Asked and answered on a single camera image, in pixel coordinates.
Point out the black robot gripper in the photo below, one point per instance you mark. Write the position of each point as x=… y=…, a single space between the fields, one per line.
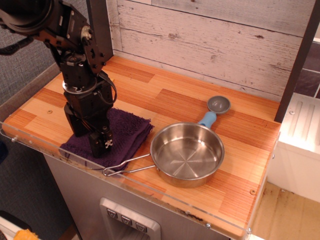
x=86 y=111

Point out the purple towel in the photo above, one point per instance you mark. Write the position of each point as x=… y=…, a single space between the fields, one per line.
x=129 y=133

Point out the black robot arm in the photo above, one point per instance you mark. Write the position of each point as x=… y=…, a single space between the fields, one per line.
x=65 y=31

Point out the clear acrylic edge guard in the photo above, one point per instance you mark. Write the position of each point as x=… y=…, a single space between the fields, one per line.
x=209 y=205

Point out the grey cabinet with dispenser panel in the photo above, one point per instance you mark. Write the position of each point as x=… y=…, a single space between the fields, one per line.
x=105 y=209

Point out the orange object bottom left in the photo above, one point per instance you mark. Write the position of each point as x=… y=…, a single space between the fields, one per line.
x=25 y=234

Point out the steel pot with wire handle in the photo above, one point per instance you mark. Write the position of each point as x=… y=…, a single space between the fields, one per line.
x=185 y=154

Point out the grey scoop with blue handle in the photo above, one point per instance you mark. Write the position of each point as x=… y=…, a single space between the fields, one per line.
x=217 y=105

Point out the dark right shelf post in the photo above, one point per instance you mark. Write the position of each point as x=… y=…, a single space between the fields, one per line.
x=299 y=62

